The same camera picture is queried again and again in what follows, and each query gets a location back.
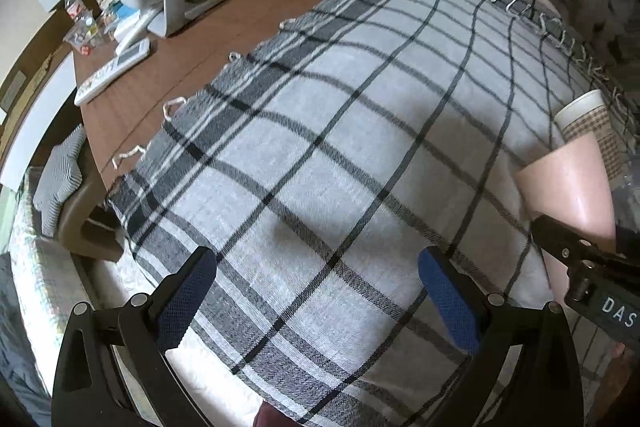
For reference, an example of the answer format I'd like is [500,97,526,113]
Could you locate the pink cup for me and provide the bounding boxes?
[513,131,618,253]

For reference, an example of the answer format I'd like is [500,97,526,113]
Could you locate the patterned paper cup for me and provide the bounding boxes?
[553,89,623,181]

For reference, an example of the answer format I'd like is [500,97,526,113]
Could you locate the clear plastic jar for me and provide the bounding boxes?
[612,168,639,232]

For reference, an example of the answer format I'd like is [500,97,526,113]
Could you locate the checkered tablecloth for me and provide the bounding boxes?
[105,0,632,427]

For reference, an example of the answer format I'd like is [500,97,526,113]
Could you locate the white remote control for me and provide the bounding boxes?
[74,38,151,106]

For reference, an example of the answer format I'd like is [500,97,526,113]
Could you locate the plastic water bottle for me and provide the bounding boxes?
[63,0,103,56]

